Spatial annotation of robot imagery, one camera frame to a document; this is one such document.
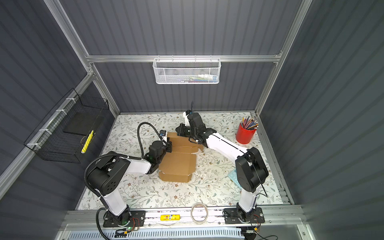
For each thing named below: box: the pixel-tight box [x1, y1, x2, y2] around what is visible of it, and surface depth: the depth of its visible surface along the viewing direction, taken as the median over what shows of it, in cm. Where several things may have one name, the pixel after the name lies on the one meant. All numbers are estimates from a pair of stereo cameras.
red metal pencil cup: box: [235, 117, 259, 145], surface depth 98 cm
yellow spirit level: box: [160, 214, 181, 221], surface depth 74 cm
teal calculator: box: [228, 169, 242, 190], surface depth 88 cm
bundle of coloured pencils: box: [239, 116, 259, 130], surface depth 98 cm
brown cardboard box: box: [158, 132, 204, 183], surface depth 92 cm
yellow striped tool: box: [81, 130, 94, 154], surface depth 71 cm
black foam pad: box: [62, 112, 104, 136], surface depth 77 cm
